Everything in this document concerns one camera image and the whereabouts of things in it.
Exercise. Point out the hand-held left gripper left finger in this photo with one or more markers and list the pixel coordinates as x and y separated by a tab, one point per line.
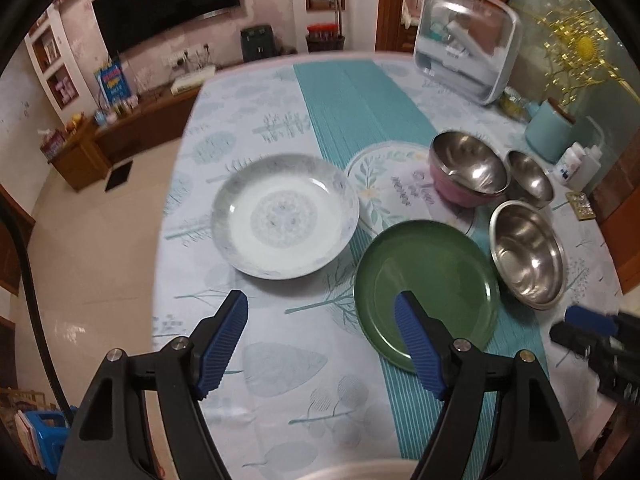
222	347

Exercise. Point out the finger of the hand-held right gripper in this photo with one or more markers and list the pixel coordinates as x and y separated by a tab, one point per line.
587	319
575	342

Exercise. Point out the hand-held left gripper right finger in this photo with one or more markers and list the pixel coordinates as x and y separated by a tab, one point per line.
417	347

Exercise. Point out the small steel bowl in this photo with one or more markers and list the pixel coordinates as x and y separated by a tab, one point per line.
530	177

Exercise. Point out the tree-print tablecloth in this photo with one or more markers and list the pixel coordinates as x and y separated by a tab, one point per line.
280	400

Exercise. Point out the green plate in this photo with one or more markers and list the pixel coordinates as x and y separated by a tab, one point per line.
430	265

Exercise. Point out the wide-rim steel bowl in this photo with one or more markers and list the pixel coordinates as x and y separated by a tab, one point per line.
527	255

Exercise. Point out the gold blister pack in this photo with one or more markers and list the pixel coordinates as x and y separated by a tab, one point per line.
580	205

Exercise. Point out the white patterned plate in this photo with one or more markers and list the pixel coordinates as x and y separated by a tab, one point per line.
285	220

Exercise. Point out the plain white bottle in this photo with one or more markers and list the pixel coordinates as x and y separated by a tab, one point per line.
591	167

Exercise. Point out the white pill bottle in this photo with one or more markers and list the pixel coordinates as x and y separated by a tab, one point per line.
567	165

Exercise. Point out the round floral placemat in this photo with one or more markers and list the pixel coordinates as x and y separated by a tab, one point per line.
385	180

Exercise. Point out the teal canister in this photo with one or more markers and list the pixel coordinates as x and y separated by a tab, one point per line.
550	132

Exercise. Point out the pink steel bowl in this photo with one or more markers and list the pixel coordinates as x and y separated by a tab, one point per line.
465	160

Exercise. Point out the blue crate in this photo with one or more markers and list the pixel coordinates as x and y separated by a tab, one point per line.
47	440

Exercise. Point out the black floor mat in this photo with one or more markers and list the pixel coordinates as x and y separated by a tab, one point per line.
119	175

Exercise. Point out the glass jar with yellow contents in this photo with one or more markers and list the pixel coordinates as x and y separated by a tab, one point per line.
514	105

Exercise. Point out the wooden TV cabinet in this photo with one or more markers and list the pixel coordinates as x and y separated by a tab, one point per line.
130	130

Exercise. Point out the red snack box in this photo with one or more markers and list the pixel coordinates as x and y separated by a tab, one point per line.
52	146

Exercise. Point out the white flat device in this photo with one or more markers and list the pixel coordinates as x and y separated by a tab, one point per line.
192	80

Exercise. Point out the blue poster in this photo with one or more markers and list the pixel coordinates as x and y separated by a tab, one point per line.
114	81

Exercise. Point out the white clear-lid storage box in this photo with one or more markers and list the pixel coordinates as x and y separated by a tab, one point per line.
465	40

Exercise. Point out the black air fryer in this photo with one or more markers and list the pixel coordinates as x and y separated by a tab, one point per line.
257	42

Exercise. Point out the red-lid container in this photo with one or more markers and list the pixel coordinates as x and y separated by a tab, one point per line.
325	37

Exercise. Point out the black television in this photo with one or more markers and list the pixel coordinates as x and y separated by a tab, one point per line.
165	2

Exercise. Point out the gold wall decoration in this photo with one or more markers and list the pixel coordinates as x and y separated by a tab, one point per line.
582	47

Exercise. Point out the white wall shelf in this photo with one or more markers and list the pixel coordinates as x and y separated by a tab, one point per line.
55	65

